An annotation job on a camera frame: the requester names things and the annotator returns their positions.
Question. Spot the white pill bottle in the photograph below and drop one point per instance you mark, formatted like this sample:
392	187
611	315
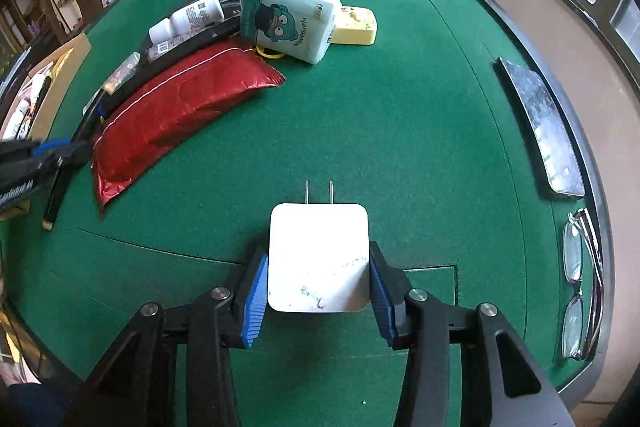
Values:
195	14

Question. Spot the white charger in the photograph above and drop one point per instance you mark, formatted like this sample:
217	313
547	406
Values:
317	257

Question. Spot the rose gold hand cream tube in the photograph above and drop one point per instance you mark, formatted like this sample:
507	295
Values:
122	72

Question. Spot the black marker yellow cap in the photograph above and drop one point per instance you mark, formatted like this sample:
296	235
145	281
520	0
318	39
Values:
150	69

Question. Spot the eyeglasses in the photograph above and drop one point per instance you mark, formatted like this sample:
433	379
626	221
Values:
575	257

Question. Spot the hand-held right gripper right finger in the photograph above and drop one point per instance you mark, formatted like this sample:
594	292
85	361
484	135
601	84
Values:
382	302

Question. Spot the cardboard box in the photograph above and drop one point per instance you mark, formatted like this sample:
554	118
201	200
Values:
65	62

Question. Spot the white teal tissue pack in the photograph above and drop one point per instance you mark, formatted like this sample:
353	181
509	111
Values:
285	22

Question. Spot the red foil packet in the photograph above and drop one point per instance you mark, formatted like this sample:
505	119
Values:
165	122

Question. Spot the silver metal tray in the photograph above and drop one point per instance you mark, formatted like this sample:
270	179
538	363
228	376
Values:
545	127

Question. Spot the pale yellow box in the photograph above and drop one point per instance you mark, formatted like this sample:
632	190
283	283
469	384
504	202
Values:
356	29

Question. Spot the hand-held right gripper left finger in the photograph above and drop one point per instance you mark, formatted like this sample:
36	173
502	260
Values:
252	302

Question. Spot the person's leg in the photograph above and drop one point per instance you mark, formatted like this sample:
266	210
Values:
30	407

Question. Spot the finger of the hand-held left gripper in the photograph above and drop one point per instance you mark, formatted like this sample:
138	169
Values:
70	154

